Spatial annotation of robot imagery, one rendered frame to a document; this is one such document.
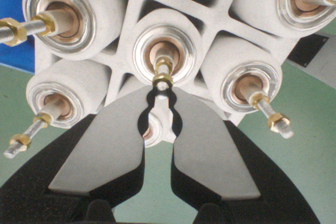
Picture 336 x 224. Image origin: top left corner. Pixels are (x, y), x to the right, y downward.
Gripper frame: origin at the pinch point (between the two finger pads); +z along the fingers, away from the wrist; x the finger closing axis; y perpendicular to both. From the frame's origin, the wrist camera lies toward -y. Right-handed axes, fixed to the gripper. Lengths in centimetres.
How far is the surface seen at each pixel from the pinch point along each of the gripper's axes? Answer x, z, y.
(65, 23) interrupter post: -10.2, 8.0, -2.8
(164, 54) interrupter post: 0.0, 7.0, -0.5
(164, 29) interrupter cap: -0.1, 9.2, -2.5
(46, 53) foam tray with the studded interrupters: -19.1, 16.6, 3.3
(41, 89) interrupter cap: -16.0, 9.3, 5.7
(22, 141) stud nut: -14.1, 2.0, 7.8
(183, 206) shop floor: 13, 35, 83
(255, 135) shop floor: 33, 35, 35
